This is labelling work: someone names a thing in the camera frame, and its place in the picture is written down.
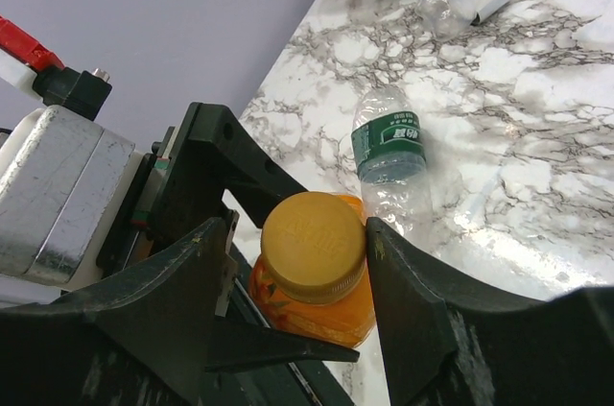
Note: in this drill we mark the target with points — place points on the orange juice bottle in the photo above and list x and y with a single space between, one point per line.
346 322

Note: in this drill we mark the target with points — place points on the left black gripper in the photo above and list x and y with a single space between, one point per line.
180 184

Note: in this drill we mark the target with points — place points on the clear bottle green label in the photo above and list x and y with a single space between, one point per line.
391 163

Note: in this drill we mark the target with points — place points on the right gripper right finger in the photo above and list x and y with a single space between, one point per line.
449 339

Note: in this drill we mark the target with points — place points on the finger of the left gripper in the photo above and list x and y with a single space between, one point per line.
246 342

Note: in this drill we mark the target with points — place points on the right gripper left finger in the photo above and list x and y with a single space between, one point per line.
139 337

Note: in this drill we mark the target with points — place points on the black aluminium base frame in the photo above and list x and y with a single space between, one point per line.
300 383

